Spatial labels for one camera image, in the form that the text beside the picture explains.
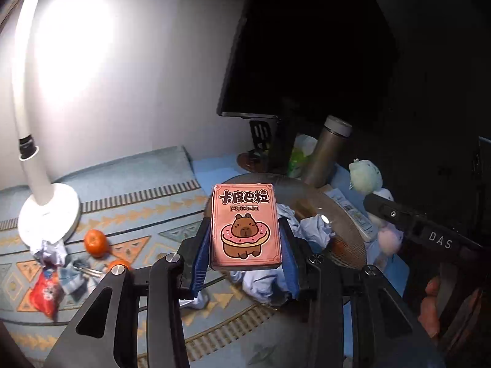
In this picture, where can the green and white tissue pack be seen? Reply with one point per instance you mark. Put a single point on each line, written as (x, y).
(301, 153)

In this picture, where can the black monitor stand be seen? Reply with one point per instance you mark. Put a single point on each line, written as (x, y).
(282, 142)

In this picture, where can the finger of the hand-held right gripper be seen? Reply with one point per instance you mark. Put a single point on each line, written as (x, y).
(387, 209)

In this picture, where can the black computer monitor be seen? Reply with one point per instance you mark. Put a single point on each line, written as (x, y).
(307, 46)

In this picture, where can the white desk lamp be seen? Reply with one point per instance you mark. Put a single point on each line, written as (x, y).
(50, 214)

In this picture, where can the amber ribbed glass bowl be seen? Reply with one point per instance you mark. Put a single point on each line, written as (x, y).
(341, 237)

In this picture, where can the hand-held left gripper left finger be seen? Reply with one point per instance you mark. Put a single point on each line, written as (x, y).
(201, 253)

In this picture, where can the pink playing card box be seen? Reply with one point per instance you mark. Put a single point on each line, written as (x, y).
(245, 230)

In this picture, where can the white remote control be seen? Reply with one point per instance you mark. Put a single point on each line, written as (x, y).
(356, 214)

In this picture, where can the person's right hand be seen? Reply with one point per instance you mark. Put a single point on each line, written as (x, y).
(429, 303)

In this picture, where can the crumpled lined paper sheet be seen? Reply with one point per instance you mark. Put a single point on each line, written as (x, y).
(73, 278)

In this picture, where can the patterned woven table mat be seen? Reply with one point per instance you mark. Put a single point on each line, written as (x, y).
(153, 207)

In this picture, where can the orange mandarin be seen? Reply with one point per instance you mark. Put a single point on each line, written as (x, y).
(119, 263)
(95, 242)

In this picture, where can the black slotted phone stand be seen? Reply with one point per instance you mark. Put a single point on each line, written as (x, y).
(259, 132)

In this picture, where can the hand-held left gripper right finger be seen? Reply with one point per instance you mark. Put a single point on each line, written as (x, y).
(289, 268)

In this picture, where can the red snack packet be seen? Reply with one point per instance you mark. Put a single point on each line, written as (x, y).
(44, 295)

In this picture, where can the pastel plush caterpillar toy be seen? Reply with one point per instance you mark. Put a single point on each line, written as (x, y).
(366, 178)

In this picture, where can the small crumpled paper ball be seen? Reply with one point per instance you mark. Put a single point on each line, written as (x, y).
(50, 253)

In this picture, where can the bronze thermos bottle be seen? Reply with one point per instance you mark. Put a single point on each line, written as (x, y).
(326, 153)

